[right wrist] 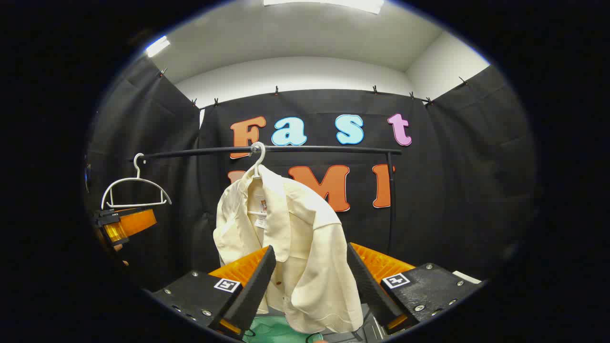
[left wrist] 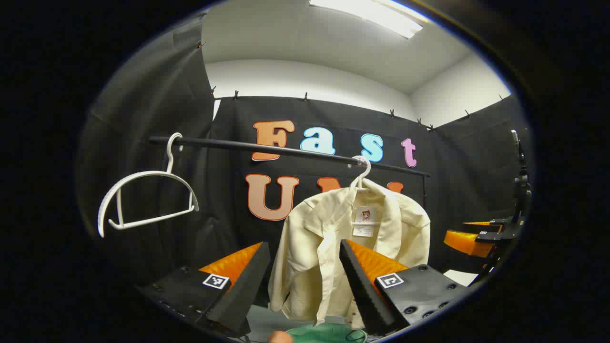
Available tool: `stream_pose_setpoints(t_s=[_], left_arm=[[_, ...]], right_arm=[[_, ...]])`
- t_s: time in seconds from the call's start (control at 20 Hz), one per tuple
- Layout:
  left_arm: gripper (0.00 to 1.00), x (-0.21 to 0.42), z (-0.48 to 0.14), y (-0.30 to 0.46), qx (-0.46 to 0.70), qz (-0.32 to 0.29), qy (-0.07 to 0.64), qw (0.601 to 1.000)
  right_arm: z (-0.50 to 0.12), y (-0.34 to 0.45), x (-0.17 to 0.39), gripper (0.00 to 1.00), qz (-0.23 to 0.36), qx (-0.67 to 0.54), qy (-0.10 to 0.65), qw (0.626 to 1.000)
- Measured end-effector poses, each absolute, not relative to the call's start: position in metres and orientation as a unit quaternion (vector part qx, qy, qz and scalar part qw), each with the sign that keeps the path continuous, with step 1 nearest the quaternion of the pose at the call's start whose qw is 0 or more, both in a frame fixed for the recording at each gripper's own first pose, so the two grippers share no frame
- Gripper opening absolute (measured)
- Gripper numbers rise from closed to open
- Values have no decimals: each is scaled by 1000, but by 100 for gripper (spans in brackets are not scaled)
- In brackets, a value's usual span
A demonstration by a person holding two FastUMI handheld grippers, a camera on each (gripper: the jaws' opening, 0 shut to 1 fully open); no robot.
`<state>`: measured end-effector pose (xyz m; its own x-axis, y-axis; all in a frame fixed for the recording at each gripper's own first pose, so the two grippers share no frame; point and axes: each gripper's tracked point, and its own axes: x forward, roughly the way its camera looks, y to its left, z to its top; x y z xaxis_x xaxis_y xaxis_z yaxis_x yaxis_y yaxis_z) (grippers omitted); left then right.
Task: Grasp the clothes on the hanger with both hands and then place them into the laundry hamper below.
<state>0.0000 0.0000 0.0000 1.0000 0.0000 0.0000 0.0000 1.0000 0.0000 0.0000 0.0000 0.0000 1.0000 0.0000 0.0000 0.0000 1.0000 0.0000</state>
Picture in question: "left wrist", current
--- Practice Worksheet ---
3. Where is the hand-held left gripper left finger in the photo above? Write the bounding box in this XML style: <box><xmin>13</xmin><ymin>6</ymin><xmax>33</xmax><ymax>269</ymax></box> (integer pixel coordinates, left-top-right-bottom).
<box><xmin>137</xmin><ymin>241</ymin><xmax>271</xmax><ymax>339</ymax></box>

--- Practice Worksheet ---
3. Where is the cream collared shirt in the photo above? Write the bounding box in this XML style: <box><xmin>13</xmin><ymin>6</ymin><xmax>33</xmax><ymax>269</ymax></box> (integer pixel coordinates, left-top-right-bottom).
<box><xmin>268</xmin><ymin>179</ymin><xmax>432</xmax><ymax>329</ymax></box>

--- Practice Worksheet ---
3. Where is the black clothes rail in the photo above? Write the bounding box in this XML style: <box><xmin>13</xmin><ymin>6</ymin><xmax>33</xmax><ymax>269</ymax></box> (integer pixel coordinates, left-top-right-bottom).
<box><xmin>149</xmin><ymin>136</ymin><xmax>431</xmax><ymax>208</ymax></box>

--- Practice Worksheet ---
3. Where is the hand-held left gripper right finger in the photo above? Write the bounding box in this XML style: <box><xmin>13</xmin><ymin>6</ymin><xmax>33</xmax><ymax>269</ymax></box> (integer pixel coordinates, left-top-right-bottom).
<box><xmin>339</xmin><ymin>239</ymin><xmax>468</xmax><ymax>337</ymax></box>

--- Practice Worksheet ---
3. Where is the black backdrop cloth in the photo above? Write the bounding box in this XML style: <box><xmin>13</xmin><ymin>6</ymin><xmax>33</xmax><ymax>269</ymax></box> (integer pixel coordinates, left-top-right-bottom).
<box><xmin>76</xmin><ymin>14</ymin><xmax>532</xmax><ymax>305</ymax></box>

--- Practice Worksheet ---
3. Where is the green laundry hamper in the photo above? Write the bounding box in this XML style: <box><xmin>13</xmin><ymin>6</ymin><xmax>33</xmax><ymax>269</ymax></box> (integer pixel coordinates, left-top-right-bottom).
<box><xmin>286</xmin><ymin>323</ymin><xmax>367</xmax><ymax>343</ymax></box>

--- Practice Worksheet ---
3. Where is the white flat board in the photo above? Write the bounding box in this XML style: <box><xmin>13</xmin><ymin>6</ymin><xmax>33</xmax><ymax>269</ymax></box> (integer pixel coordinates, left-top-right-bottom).
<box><xmin>443</xmin><ymin>269</ymin><xmax>479</xmax><ymax>287</ymax></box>

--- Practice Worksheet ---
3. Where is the ceiling light panel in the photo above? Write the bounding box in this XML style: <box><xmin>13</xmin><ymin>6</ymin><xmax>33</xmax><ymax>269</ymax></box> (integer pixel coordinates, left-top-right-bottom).
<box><xmin>309</xmin><ymin>0</ymin><xmax>429</xmax><ymax>40</ymax></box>

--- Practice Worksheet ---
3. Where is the white plastic hanger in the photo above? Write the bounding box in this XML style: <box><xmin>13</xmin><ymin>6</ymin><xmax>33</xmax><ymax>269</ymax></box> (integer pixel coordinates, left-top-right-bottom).
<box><xmin>349</xmin><ymin>155</ymin><xmax>382</xmax><ymax>225</ymax></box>
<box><xmin>97</xmin><ymin>132</ymin><xmax>200</xmax><ymax>238</ymax></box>

